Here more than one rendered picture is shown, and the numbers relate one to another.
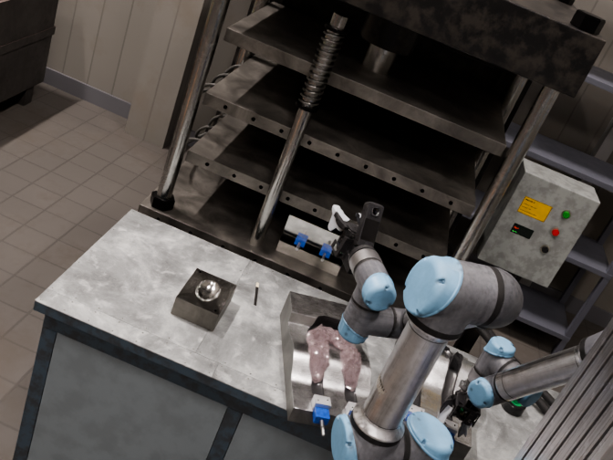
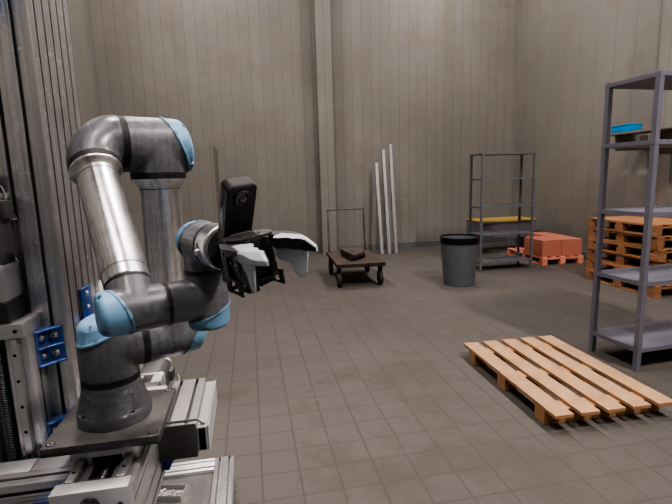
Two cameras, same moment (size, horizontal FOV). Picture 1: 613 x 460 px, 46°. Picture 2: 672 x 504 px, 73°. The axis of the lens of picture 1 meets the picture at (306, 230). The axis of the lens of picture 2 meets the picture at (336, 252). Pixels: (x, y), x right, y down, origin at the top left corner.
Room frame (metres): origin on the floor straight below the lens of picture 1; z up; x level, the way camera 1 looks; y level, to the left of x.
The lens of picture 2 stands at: (2.28, -0.15, 1.54)
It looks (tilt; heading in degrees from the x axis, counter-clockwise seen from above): 9 degrees down; 167
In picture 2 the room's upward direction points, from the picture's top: 2 degrees counter-clockwise
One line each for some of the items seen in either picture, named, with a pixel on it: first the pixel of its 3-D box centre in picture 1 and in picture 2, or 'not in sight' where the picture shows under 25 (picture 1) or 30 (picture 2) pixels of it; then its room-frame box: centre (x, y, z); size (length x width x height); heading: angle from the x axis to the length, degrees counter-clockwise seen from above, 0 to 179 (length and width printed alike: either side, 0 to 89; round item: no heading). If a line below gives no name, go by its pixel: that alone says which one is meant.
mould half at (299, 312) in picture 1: (327, 359); not in sight; (1.90, -0.22, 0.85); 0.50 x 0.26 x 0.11; 16
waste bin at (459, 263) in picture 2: not in sight; (459, 260); (-3.48, 3.03, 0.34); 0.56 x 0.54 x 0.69; 0
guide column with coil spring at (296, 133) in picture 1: (280, 176); not in sight; (2.54, 0.17, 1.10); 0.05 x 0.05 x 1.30
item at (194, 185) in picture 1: (308, 230); not in sight; (2.87, -0.01, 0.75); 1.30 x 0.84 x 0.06; 88
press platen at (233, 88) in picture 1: (351, 126); not in sight; (2.92, -0.01, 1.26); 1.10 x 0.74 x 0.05; 88
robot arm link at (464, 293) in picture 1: (406, 372); (163, 241); (1.20, -0.29, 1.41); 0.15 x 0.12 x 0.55; 113
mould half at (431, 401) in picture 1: (431, 384); not in sight; (1.97, -0.58, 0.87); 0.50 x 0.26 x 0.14; 178
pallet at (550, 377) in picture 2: not in sight; (552, 374); (-0.43, 2.12, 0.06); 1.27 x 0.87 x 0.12; 173
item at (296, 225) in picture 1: (325, 220); not in sight; (2.79, -0.06, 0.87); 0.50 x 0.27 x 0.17; 178
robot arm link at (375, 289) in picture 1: (374, 286); (204, 244); (1.44, -0.19, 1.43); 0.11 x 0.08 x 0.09; 23
